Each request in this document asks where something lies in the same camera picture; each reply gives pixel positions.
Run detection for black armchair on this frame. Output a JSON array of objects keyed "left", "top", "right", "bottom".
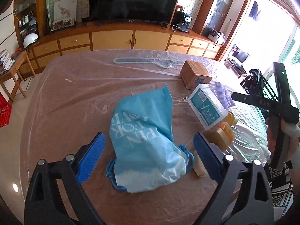
[{"left": 231, "top": 44, "right": 250, "bottom": 72}]

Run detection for beige cylinder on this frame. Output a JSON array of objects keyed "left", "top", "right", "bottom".
[{"left": 193, "top": 155, "right": 208, "bottom": 177}]

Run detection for small cardboard box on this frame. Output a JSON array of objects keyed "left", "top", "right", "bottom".
[{"left": 179, "top": 60, "right": 213, "bottom": 90}]

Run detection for wooden glass display cabinet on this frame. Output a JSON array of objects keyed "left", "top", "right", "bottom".
[{"left": 13, "top": 0, "right": 48, "bottom": 40}]

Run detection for black coffee machine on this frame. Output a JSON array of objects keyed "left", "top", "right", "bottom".
[{"left": 175, "top": 12, "right": 194, "bottom": 34}]

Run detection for black television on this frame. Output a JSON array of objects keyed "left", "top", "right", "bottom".
[{"left": 89, "top": 0, "right": 182, "bottom": 25}]

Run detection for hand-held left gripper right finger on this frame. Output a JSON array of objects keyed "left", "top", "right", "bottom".
[{"left": 193, "top": 132, "right": 275, "bottom": 225}]

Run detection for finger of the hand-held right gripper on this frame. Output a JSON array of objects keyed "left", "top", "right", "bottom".
[{"left": 232, "top": 92, "right": 282, "bottom": 111}]

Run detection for white helmet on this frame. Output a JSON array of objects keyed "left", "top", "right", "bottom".
[{"left": 23, "top": 33, "right": 39, "bottom": 48}]

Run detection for wooden television cabinet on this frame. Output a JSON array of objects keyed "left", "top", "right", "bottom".
[{"left": 17, "top": 20, "right": 225, "bottom": 75}]

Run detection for purple hair roller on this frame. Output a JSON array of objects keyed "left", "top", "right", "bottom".
[{"left": 212, "top": 82, "right": 235, "bottom": 109}]

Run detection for flower picture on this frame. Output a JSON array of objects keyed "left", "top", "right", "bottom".
[{"left": 52, "top": 19, "right": 77, "bottom": 31}]

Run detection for red basket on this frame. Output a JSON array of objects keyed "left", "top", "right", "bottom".
[{"left": 0, "top": 94, "right": 12, "bottom": 128}]

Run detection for tan plastic bottle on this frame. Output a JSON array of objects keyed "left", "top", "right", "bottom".
[{"left": 203, "top": 124, "right": 235, "bottom": 152}]

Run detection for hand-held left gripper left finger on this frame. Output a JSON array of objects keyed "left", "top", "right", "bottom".
[{"left": 25, "top": 132, "right": 107, "bottom": 225}]

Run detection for elephant picture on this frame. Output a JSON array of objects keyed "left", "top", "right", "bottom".
[{"left": 53, "top": 0, "right": 78, "bottom": 20}]

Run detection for blue drawstring bag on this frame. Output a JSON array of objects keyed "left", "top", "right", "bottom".
[{"left": 106, "top": 82, "right": 195, "bottom": 194}]

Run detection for long grey flat tool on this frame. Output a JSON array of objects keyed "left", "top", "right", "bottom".
[{"left": 113, "top": 57, "right": 185, "bottom": 69}]

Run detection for amber plastic bottle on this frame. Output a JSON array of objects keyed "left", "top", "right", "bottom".
[{"left": 225, "top": 111, "right": 238, "bottom": 126}]

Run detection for hanging blue clothes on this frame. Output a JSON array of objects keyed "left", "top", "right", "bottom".
[{"left": 248, "top": 0, "right": 261, "bottom": 20}]

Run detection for black stroller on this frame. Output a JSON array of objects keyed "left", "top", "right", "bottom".
[{"left": 240, "top": 69, "right": 265, "bottom": 96}]

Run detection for white plastic box teal label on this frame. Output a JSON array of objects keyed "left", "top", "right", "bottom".
[{"left": 187, "top": 84, "right": 229, "bottom": 130}]

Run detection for wooden side table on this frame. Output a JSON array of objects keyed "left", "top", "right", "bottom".
[{"left": 0, "top": 50, "right": 37, "bottom": 102}]

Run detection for stack of books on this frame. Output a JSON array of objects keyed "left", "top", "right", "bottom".
[{"left": 0, "top": 49, "right": 16, "bottom": 75}]

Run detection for person's right hand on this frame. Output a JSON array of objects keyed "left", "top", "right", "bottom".
[{"left": 265, "top": 118, "right": 300, "bottom": 163}]

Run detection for tall wooden cabinet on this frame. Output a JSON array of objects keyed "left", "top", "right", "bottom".
[{"left": 193, "top": 0, "right": 251, "bottom": 38}]

